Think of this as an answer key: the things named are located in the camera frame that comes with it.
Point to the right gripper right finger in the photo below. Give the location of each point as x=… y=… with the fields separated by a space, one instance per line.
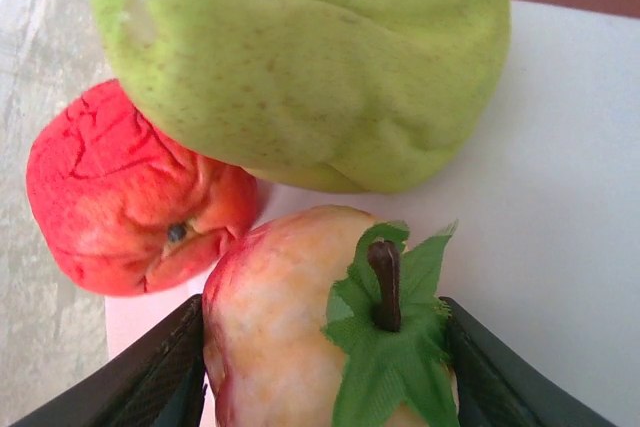
x=500 y=382

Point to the round plate with coloured segments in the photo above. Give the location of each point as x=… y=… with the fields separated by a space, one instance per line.
x=550 y=197

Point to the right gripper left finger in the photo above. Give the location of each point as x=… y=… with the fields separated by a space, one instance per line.
x=150 y=377

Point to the red yellow peach with leaf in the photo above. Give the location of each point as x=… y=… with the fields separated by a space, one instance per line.
x=270 y=322

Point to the green apple top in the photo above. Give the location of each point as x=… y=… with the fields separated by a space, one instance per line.
x=300 y=72

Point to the red apple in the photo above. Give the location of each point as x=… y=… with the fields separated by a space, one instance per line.
x=115 y=197

